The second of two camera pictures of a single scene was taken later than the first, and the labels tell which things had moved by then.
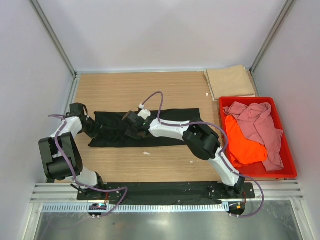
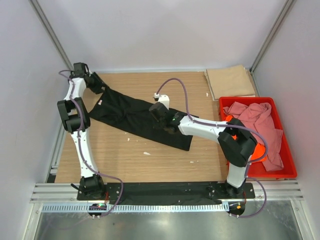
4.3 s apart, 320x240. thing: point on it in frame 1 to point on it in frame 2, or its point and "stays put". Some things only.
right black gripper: (129, 133) to (161, 127)
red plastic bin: (257, 169) stays put
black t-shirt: (114, 132) to (133, 115)
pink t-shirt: (255, 121) stays put
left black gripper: (96, 129) to (100, 83)
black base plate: (193, 191) stays put
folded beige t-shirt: (230, 81) stays put
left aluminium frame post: (49, 27) stays put
